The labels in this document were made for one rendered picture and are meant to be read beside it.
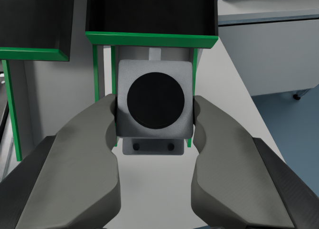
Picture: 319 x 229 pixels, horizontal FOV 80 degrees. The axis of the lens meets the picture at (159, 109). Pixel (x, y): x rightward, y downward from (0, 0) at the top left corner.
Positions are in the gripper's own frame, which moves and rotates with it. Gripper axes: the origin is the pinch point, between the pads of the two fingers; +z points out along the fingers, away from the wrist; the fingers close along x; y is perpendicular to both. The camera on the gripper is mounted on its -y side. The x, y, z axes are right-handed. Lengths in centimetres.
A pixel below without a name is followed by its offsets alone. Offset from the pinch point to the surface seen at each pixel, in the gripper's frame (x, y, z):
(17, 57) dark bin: -12.9, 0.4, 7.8
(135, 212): -3.1, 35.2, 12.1
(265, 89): 85, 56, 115
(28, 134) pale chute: -20.6, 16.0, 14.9
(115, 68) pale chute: -5.8, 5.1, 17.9
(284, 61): 82, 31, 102
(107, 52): -16, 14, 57
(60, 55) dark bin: -8.6, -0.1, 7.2
